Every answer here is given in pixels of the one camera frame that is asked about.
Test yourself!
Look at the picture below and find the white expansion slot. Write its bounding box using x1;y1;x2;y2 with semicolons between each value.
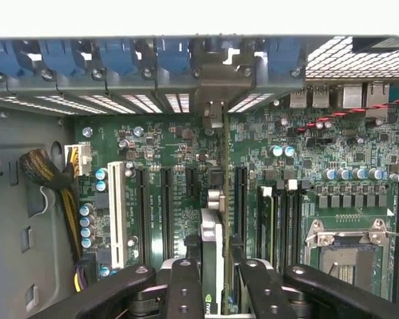
106;160;127;270

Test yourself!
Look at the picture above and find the open PC case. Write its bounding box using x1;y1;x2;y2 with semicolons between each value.
0;34;399;319

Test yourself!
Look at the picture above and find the green motherboard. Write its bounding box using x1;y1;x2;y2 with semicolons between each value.
72;82;399;300

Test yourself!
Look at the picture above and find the black RAM slot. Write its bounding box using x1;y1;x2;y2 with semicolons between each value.
285;178;299;267
295;179;311;263
275;180;287;272
392;181;399;287

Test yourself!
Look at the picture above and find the red black twisted wire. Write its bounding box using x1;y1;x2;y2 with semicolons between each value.
297;98;399;133

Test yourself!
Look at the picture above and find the sleeved power cable bundle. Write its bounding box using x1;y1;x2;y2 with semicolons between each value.
19;142;94;294

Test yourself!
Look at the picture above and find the long black expansion slot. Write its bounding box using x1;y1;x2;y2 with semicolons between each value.
235;165;250;241
160;165;175;261
135;165;152;267

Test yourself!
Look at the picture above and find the CPU socket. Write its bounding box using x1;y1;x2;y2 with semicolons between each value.
303;218;392;300

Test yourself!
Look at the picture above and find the short black expansion slot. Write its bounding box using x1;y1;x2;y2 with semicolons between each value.
186;165;200;198

